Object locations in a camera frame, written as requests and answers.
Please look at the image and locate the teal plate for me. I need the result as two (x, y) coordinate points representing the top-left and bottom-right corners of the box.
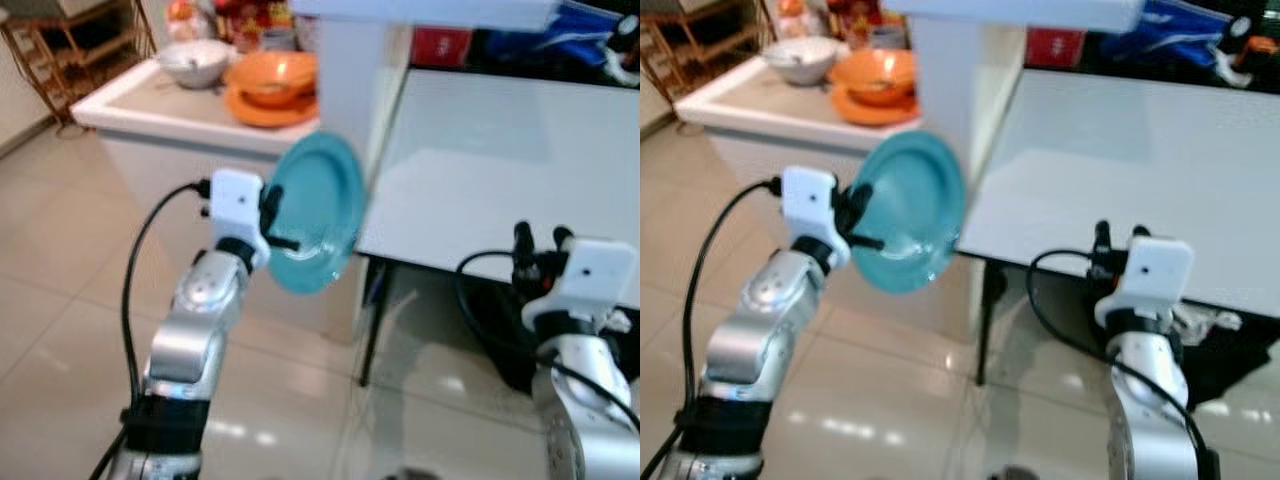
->
(848, 129), (967, 295)
(268, 130), (368, 297)

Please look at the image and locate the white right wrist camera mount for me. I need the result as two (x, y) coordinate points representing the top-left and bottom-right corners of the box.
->
(522, 238), (639, 327)
(1095, 235), (1195, 332)

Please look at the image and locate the blue bag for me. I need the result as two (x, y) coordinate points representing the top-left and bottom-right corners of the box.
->
(480, 0), (623, 73)
(1140, 0), (1243, 59)

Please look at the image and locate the orange bowl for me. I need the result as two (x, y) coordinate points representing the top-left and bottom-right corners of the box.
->
(827, 47), (917, 107)
(224, 50), (320, 110)

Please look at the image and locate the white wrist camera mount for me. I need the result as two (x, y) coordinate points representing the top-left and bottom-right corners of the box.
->
(780, 166), (851, 267)
(1095, 235), (1195, 332)
(522, 238), (639, 327)
(208, 168), (271, 267)

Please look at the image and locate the orange black white gadget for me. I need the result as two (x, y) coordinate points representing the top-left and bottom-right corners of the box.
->
(1208, 12), (1280, 91)
(600, 12), (641, 89)

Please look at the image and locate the red box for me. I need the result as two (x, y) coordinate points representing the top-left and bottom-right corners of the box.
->
(412, 27), (474, 69)
(1025, 28), (1087, 70)

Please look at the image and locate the white counter cabinet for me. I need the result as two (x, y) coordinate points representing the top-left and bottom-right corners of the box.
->
(675, 55), (986, 342)
(72, 58), (373, 347)

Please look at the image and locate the white bowl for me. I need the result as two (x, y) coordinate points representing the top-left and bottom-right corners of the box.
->
(764, 36), (840, 87)
(157, 39), (234, 90)

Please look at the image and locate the black table leg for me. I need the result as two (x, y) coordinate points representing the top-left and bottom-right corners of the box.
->
(974, 259), (1007, 387)
(357, 257), (390, 390)

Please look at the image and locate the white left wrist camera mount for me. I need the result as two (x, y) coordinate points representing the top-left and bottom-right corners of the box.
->
(780, 166), (851, 267)
(208, 168), (271, 267)

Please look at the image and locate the red yellow snack package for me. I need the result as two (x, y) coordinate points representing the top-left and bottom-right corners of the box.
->
(820, 0), (907, 47)
(208, 0), (298, 52)

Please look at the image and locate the orange jar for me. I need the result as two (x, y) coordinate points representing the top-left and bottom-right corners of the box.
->
(165, 0), (202, 42)
(777, 0), (810, 40)

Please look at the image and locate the orange plate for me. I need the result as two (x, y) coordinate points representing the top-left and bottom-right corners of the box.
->
(829, 86), (922, 128)
(224, 88), (322, 130)

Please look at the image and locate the white shelf post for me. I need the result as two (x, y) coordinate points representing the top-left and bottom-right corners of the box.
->
(290, 0), (561, 187)
(885, 0), (1147, 177)

